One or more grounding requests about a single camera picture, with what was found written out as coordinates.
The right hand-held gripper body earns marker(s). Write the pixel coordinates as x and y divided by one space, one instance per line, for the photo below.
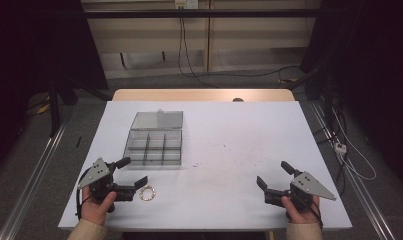
304 190

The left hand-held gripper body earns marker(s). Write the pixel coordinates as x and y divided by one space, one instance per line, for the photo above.
96 173

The clear plastic compartment box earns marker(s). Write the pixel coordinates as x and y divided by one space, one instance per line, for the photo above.
154 146

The person's right hand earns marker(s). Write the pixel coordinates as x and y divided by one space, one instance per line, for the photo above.
300 213

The person's left hand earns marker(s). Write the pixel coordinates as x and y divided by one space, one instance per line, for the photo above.
95 210

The small black stick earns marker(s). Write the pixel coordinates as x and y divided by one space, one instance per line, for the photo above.
78 142

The white power strip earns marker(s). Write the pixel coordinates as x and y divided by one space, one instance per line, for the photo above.
340 148

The black metal stand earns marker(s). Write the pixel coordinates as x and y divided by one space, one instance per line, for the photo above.
54 110

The dark round table grommet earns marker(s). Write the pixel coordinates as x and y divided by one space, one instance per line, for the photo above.
238 99

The black curtain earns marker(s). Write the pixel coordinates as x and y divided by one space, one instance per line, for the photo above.
35 46
372 66

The black horizontal bar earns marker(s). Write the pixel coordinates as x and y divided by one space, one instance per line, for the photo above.
202 13

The metal floor rail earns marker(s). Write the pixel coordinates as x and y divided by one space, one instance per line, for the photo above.
355 186
32 186

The white wall socket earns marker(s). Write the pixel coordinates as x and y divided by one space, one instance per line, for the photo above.
186 3

